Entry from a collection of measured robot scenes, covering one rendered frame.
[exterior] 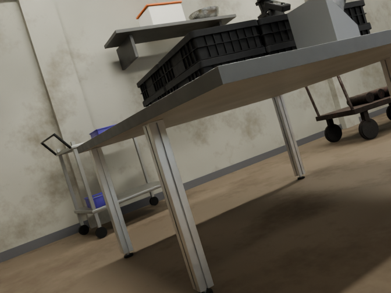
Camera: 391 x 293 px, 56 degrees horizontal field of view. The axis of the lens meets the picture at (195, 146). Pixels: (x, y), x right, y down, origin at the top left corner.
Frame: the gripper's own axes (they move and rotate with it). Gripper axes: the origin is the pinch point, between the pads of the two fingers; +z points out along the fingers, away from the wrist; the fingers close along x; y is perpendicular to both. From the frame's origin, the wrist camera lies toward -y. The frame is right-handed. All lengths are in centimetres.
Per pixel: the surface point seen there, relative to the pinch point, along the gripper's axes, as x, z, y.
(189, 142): -48, 43, 257
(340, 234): 16, 84, -6
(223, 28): 32.6, -10.7, -8.5
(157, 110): 75, 9, -24
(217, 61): 40.5, 0.0, -8.5
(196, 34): 44.0, -11.8, -8.5
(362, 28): -34.7, 9.0, -8.8
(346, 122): -285, 112, 268
